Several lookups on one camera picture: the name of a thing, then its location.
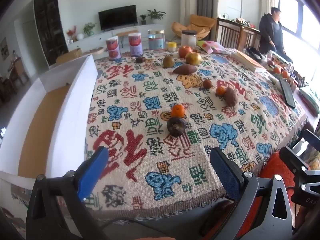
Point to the colourful snack bag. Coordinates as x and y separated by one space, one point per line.
211 46

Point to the red apple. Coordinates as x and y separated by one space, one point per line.
184 51

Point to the wooden slatted chair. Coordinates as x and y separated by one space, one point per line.
227 33

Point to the small yellow jar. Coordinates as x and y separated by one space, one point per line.
171 47

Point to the white jar with black lid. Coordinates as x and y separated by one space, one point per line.
188 40

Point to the white television cabinet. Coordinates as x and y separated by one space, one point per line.
100 38

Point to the dark purple mangosteen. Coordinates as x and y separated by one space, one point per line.
176 127

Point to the small reddish brown fruit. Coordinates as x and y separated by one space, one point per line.
207 83

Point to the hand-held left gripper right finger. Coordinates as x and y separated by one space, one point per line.
225 173

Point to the printed woven tablecloth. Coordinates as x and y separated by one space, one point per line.
150 130

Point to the small plant in black pot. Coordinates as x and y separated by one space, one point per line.
143 19

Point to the potted plant in green pot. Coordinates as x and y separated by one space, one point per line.
89 28

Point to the glass jar with blue label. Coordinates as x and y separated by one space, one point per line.
156 41

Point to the dark display cabinet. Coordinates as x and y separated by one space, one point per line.
50 25

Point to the black television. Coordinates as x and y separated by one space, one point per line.
117 17

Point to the yellow pear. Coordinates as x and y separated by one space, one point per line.
193 58

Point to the brown cardboard carton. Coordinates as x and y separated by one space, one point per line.
72 54

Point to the white standing air conditioner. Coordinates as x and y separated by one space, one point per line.
188 2

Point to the dark cloth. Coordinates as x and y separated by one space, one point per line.
252 52

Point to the framed wall picture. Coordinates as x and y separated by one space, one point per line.
3 48

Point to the orange lounge chair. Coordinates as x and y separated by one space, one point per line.
200 22

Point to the orange red knitted cloth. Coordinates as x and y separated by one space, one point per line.
273 166

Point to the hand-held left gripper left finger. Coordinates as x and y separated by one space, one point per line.
93 172

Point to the small tangerine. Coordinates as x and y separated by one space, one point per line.
285 74
277 69

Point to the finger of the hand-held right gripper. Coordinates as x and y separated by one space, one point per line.
311 140
292 158

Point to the slender purple sweet potato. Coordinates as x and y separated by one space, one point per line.
185 69

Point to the orange tangerine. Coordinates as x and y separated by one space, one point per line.
220 91
178 110

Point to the dried red date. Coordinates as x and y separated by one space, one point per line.
140 59

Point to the large leafy potted plant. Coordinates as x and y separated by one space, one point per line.
156 13

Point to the paperback book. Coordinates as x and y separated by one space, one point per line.
247 60

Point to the olive brown pear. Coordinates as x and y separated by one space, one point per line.
168 61

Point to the wooden bench with hairpin legs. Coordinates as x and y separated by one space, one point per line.
127 33

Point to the grey curtain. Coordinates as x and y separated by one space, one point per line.
207 0

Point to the white round lamp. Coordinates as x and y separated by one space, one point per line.
80 36

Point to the round wooden board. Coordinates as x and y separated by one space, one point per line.
96 50

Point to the pink purple tin can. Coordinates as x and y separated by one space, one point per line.
113 48
135 45

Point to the plump purple sweet potato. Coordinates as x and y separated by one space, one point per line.
231 97

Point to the red flower bouquet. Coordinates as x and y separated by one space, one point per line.
71 33

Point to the white cardboard box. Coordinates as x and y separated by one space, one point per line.
72 120

